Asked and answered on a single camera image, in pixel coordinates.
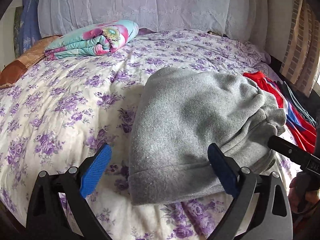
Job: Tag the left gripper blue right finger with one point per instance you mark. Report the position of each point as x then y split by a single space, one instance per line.
271 217

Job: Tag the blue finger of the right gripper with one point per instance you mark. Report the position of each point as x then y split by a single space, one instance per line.
289 150

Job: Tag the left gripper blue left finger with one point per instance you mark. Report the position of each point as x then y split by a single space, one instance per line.
46 218

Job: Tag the grey fleece sweatpants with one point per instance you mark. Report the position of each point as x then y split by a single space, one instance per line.
180 113

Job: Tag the right hand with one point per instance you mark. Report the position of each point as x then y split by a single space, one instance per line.
299 192

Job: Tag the red white blue garment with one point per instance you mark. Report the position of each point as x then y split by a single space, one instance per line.
302 129

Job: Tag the dark green black garment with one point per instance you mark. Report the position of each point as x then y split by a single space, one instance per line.
295 99

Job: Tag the beige brick pattern curtain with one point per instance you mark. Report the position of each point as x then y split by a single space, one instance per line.
301 61

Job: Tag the purple floral bed quilt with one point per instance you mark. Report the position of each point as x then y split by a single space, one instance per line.
59 112

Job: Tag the brown orange pillow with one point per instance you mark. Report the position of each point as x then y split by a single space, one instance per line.
15 70

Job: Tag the blue patterned pillow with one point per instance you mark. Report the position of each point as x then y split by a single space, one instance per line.
29 32

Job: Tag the folded floral teal pink blanket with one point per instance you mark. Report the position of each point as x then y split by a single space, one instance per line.
93 40

